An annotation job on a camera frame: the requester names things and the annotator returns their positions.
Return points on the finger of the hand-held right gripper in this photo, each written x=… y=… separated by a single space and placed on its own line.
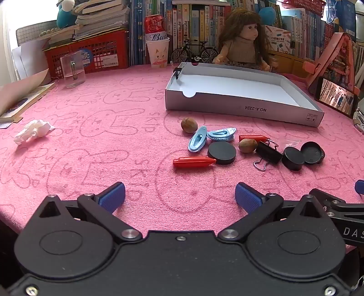
x=327 y=197
x=360 y=187

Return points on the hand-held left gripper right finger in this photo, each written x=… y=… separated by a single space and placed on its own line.
x=247 y=197

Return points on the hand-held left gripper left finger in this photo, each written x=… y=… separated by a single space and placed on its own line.
x=112 y=196

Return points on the large black binder clip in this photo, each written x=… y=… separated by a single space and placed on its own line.
x=267 y=155

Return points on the tall black cap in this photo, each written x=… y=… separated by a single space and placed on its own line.
x=312 y=152

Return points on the black disc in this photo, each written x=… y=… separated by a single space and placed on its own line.
x=221 y=152

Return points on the brown walnut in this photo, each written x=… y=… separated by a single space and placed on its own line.
x=247 y=145
x=189 y=125

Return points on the blue hair clip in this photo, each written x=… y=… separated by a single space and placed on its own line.
x=221 y=133
x=197 y=139

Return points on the white cardboard box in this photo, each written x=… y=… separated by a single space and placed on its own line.
x=227 y=85

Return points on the pink bunny print cloth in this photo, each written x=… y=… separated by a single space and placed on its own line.
x=85 y=142

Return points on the smartphone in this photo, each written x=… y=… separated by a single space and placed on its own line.
x=335 y=96

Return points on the crumpled white tissue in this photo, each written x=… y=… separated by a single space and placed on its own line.
x=34 y=132

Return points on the pink triangular stand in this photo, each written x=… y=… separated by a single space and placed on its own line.
x=338 y=57

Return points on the clear drinking glass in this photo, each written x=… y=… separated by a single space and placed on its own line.
x=72 y=69

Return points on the open book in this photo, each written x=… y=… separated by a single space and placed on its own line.
x=22 y=96

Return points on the wooden drawer cabinet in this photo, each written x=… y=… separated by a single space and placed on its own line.
x=293 y=64

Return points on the small black binder clip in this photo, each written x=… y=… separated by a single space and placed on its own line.
x=177 y=72

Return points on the red plastic crate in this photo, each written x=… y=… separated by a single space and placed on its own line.
x=99 y=57

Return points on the black toy bicycle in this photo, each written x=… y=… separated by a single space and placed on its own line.
x=196 y=59

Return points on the white paper cup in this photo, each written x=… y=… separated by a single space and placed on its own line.
x=157 y=52

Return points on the brown-haired doll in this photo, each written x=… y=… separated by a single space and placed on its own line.
x=244 y=42

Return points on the white paper sheet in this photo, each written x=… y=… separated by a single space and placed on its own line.
x=28 y=59

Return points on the colourful printed box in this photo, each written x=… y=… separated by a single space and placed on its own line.
x=277 y=39

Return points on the red beer can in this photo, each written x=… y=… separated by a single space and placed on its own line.
x=155 y=25

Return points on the blue carton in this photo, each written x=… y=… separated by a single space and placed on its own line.
x=335 y=11

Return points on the stack of books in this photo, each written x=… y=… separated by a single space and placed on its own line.
x=99 y=17

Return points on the white grid board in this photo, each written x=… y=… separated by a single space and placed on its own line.
x=31 y=32

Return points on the row of upright books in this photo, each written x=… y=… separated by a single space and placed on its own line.
x=199 y=20

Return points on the blue round plush ball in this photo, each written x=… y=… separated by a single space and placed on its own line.
x=267 y=14

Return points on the teal plush toy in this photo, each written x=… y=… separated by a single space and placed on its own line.
x=66 y=14

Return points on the red plastic basket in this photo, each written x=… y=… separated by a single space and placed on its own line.
x=307 y=5

